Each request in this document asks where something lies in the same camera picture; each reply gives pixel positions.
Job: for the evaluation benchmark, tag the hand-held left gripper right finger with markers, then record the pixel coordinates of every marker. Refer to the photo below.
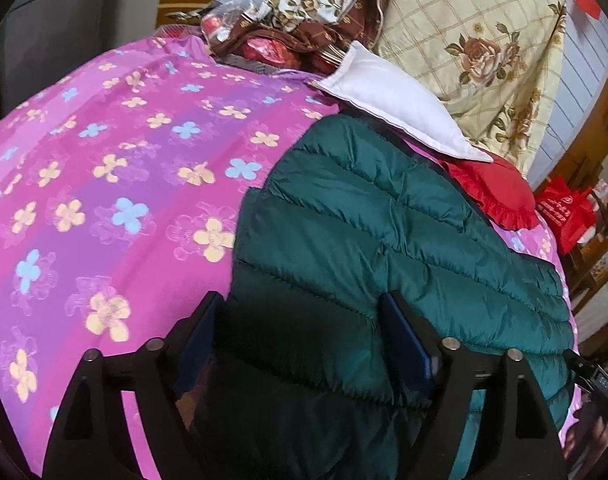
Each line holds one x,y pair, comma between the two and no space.
409,345

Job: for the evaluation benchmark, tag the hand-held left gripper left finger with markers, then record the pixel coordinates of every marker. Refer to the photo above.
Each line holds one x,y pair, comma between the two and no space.
199,340

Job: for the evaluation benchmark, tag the dark green puffer jacket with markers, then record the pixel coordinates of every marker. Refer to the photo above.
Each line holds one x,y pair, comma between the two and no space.
359,220

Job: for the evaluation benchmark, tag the person's right hand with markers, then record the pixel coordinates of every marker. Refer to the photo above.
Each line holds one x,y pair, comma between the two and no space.
604,432

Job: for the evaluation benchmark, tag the wooden chair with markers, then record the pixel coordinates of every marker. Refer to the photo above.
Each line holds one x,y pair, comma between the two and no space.
599,260

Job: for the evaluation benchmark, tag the red tote bag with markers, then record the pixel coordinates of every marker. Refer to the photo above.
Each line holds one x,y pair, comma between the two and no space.
564,215

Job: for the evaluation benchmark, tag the red ruffled pillow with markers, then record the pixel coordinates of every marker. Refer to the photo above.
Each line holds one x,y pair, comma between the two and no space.
504,195

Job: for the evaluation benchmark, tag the pink floral bedsheet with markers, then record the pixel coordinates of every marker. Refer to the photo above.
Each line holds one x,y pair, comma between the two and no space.
134,160

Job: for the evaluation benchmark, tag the white pillow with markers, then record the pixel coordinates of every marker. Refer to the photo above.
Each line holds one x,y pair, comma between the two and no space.
394,100

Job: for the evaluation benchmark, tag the red foil packet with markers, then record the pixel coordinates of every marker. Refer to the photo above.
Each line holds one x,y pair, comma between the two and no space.
264,50

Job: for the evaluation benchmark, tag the clear plastic snack bag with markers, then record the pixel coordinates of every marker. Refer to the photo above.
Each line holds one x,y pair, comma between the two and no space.
229,15

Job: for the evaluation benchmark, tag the cream rose-print quilt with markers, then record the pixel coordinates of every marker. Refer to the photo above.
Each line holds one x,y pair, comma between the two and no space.
484,20

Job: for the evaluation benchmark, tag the brown patterned cloth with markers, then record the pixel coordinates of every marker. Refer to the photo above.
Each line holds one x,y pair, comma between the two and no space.
369,5

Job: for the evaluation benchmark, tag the grey refrigerator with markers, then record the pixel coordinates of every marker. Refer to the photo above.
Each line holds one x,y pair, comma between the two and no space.
59,10

